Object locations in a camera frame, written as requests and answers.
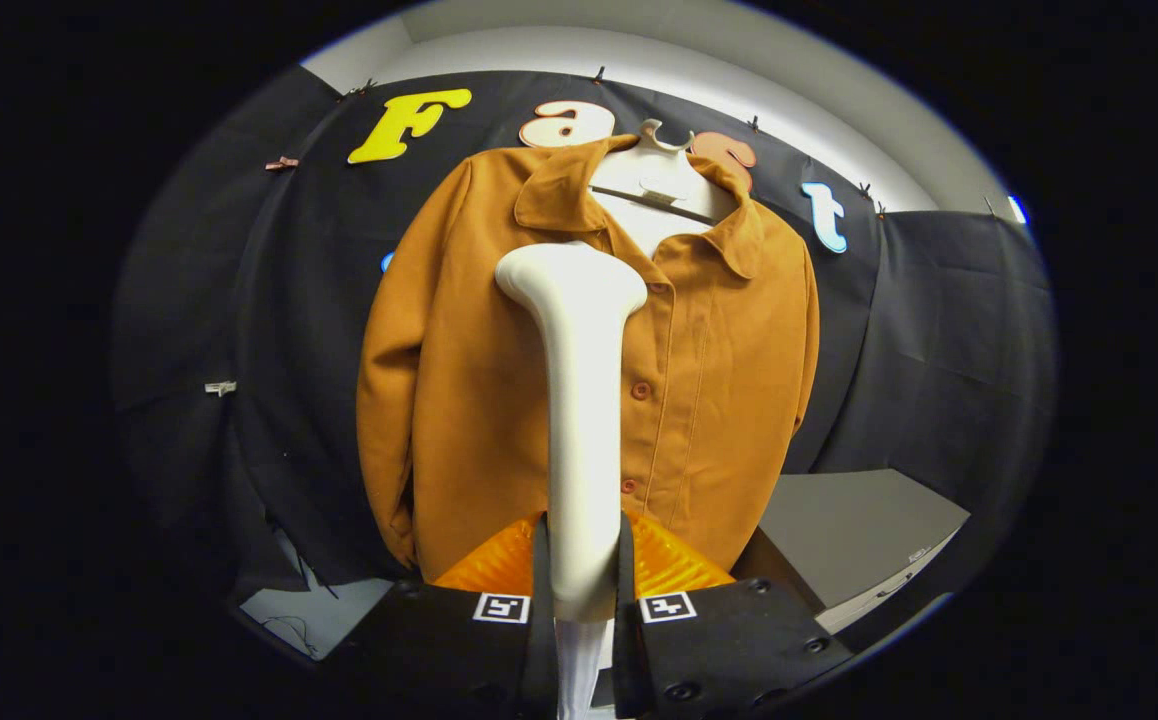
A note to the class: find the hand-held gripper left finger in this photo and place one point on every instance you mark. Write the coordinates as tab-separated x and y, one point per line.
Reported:
439	650

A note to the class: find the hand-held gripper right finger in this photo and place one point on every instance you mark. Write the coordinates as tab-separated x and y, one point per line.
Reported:
729	650

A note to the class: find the orange button-up shirt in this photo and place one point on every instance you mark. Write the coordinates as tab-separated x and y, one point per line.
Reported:
729	400

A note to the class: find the white garment steamer head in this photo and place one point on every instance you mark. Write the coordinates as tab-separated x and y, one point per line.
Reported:
584	420

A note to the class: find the white garment hanger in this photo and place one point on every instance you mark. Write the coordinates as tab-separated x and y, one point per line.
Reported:
664	185

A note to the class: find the small white clip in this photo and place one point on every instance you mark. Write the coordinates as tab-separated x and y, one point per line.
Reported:
220	387

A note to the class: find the black backdrop cloth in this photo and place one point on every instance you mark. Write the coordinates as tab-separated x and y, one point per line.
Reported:
939	350

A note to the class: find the small red clip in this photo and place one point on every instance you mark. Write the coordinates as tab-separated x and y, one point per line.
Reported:
281	163

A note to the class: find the small ceiling light panel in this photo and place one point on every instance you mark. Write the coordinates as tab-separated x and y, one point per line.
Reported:
1017	209

